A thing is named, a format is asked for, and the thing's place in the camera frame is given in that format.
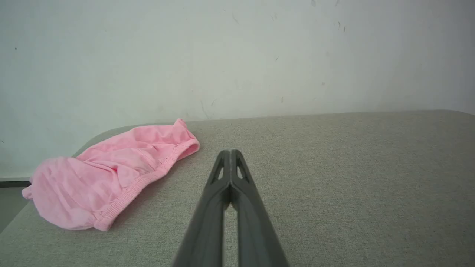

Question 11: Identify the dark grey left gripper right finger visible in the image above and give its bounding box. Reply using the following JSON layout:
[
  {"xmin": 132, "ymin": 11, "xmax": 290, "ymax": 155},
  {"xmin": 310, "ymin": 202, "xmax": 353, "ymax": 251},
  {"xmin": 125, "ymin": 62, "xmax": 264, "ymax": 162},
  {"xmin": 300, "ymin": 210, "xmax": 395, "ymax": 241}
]
[{"xmin": 230, "ymin": 149, "xmax": 290, "ymax": 267}]

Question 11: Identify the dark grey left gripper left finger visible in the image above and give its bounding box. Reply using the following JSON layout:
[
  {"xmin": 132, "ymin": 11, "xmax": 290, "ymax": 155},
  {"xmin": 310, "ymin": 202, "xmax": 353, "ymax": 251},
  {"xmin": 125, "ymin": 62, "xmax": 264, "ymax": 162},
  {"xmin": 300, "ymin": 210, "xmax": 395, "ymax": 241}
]
[{"xmin": 173, "ymin": 150, "xmax": 232, "ymax": 267}]

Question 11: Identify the grey fabric sofa seat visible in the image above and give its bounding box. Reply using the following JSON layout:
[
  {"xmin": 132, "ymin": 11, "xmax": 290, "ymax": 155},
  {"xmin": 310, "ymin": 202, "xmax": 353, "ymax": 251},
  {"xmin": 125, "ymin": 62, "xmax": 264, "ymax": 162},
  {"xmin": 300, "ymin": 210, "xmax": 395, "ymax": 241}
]
[{"xmin": 0, "ymin": 110, "xmax": 475, "ymax": 267}]

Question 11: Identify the pink cloth garment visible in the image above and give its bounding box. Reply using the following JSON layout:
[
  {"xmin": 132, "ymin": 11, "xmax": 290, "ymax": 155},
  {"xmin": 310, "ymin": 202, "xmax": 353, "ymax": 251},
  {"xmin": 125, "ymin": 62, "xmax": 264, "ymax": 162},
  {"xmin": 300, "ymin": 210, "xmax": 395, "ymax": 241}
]
[{"xmin": 22, "ymin": 118, "xmax": 201, "ymax": 232}]

